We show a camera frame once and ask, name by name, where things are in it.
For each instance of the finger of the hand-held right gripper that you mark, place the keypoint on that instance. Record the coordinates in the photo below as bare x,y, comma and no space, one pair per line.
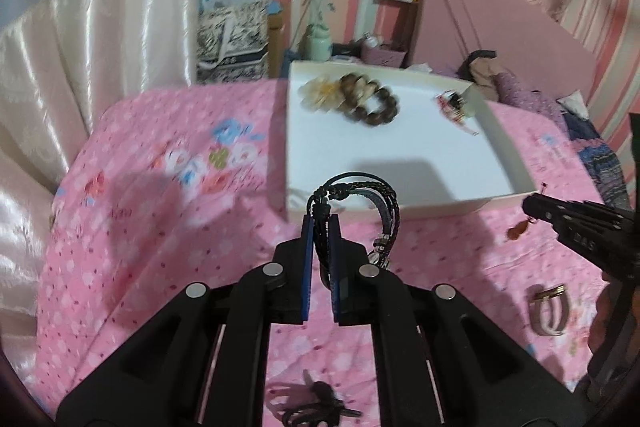
547,208

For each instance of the purple dotted cloth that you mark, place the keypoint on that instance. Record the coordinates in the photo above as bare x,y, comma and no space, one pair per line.
525,99

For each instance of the pink floral blanket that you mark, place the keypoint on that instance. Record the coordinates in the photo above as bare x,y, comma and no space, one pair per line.
150,232

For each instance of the white pillow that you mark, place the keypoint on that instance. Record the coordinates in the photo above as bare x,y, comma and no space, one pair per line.
575,103

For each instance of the wooden nightstand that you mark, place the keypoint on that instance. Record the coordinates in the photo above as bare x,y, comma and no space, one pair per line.
276,42

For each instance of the black white floral bag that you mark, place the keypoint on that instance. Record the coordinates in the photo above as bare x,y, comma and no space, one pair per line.
232,42

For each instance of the pale green bottle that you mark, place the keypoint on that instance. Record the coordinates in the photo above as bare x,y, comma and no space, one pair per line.
320,43

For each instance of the dark blue quilted blanket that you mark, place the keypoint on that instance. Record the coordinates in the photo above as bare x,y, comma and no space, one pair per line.
605,167

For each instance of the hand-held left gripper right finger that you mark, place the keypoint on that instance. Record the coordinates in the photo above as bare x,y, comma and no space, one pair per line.
341,272

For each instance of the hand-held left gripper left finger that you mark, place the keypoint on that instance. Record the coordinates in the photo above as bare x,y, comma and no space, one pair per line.
306,257

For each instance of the white shallow cardboard box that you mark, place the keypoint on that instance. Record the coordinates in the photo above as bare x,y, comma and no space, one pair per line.
400,147

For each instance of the cream satin cloth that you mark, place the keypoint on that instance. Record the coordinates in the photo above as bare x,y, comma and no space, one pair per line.
100,47

